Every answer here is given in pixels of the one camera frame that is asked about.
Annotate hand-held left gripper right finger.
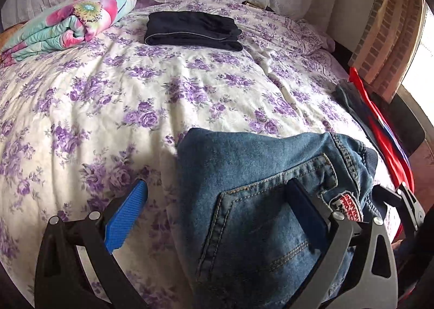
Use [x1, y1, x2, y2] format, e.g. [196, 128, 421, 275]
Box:
[285, 178, 399, 309]

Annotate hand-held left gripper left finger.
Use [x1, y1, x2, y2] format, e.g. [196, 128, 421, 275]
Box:
[34, 178, 150, 309]

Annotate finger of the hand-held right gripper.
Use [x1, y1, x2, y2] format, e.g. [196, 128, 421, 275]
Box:
[373, 183, 427, 232]

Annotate blue denim pants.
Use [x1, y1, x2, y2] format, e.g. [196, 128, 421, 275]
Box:
[176, 128, 379, 309]

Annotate folded dark navy pants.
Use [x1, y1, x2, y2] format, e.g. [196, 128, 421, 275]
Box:
[144, 11, 244, 52]

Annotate red garment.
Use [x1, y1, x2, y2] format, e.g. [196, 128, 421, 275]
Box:
[349, 66, 416, 196]

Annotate dark grey garment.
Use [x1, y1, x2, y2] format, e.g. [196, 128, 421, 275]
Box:
[334, 79, 385, 148]

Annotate purple floral bed sheet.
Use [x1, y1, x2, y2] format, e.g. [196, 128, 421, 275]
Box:
[0, 0, 401, 309]

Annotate purple floral pillow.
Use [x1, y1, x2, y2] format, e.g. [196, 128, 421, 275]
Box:
[281, 18, 336, 57]

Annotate brick pattern cloth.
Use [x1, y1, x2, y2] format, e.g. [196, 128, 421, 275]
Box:
[349, 0, 425, 100]

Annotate folded teal pink floral quilt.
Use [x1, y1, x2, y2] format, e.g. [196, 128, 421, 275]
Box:
[0, 0, 138, 68]

